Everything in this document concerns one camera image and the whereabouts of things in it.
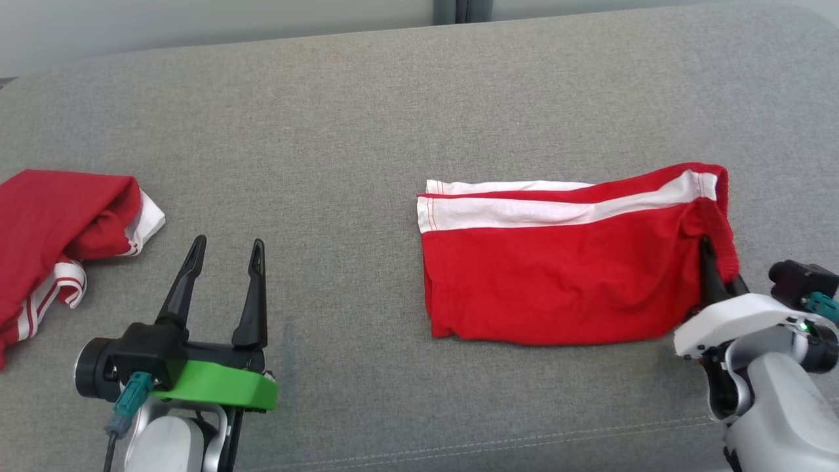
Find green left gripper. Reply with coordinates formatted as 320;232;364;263
154;235;279;414

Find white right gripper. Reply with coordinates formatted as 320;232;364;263
674;236;810;361

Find red shorts with white stripe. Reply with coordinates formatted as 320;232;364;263
417;162;740;347

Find red jersey with number 23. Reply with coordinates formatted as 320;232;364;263
0;169;166;371

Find teal plug black right cable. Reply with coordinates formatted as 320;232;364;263
808;292;839;326

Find teal plug black cable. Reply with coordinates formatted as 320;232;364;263
808;292;839;326
103;371;155;472

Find teal plug black left cable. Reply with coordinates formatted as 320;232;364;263
103;371;155;472

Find grey metal post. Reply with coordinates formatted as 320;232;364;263
433;0;494;26

